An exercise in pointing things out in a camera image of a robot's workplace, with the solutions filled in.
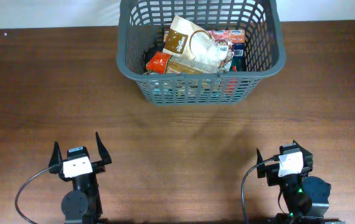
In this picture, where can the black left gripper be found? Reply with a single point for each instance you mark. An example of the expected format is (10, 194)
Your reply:
(99, 166)

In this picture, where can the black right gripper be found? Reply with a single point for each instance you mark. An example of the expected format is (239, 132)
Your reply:
(271, 172)

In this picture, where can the teal wet wipes pack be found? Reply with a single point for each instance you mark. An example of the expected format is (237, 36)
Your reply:
(161, 89)

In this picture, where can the orange spaghetti packet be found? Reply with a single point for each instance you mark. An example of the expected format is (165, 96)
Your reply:
(162, 63)

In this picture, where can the Kleenex tissue multipack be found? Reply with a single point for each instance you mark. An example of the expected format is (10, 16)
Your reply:
(206, 46)

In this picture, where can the white rice bag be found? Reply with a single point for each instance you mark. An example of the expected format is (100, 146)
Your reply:
(184, 24)

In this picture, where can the green Nescafe coffee bag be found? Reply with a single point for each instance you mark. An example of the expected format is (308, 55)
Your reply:
(238, 64)

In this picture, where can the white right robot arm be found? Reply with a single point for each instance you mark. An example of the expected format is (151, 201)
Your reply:
(306, 197)

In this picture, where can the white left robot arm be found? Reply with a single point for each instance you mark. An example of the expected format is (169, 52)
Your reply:
(82, 205)

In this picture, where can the grey plastic basket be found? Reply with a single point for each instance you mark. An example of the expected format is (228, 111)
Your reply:
(143, 24)

